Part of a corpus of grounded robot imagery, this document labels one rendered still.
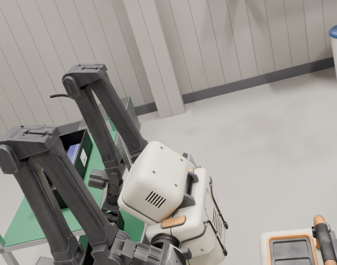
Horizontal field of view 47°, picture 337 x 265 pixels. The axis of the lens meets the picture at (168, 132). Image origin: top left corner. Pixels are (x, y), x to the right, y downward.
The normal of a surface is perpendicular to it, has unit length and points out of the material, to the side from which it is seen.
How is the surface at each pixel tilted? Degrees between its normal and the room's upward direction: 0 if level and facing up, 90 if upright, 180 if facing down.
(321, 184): 0
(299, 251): 0
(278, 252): 0
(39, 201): 89
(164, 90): 90
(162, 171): 48
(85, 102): 96
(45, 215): 89
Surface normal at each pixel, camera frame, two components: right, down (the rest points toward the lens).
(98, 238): -0.18, 0.28
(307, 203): -0.26, -0.85
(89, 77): -0.16, 0.51
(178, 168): 0.53, -0.69
